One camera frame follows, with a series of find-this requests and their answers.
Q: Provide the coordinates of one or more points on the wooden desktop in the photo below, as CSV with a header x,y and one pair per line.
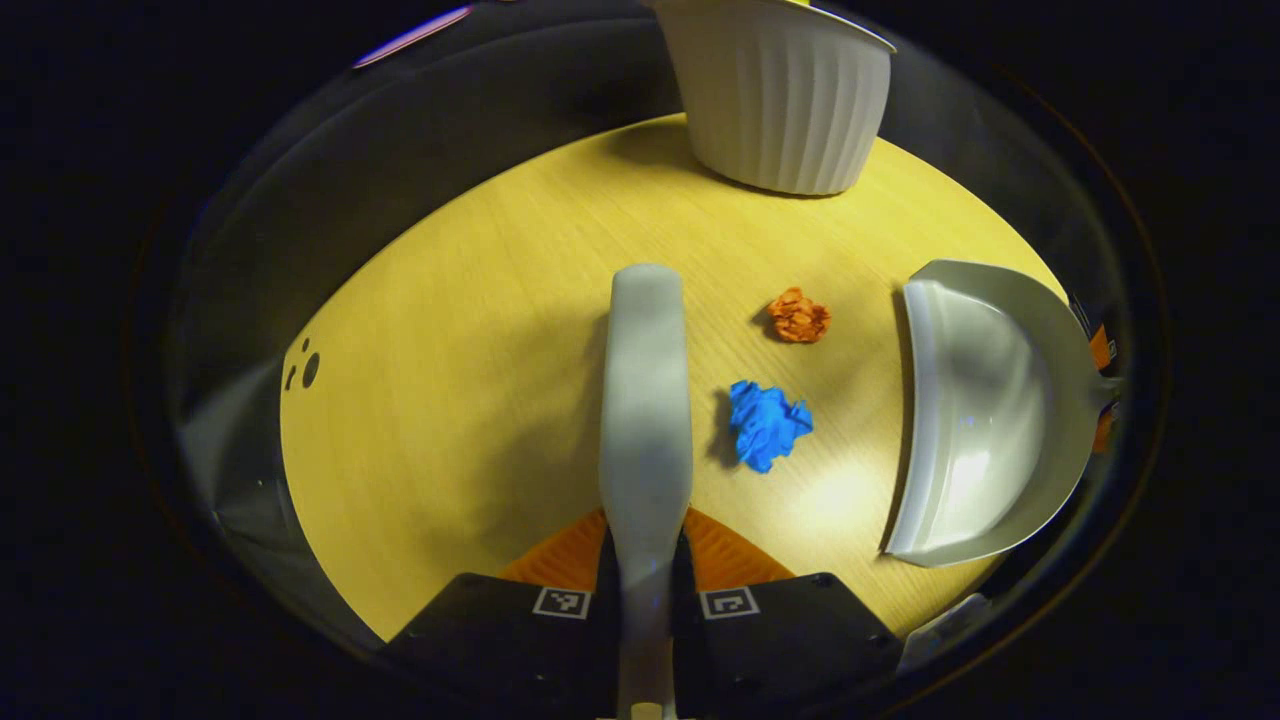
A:
x,y
480,330

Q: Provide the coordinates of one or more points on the white plastic dustpan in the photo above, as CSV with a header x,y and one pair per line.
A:
x,y
990,420

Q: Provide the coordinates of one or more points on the blue paper ball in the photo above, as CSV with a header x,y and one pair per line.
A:
x,y
765,425

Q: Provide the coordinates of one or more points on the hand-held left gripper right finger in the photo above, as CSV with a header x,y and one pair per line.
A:
x,y
780,630

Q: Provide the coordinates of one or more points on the small white broom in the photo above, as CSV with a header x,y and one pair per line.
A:
x,y
645,420

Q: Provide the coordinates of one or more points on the white ribbed garbage bin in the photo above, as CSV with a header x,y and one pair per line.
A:
x,y
780,100

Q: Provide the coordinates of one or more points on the orange paper ball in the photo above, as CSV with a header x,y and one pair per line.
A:
x,y
798,316

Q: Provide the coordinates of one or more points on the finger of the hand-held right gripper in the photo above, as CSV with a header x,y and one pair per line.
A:
x,y
1099,348
1104,430

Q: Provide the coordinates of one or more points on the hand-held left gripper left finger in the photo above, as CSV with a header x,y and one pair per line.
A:
x,y
500,630

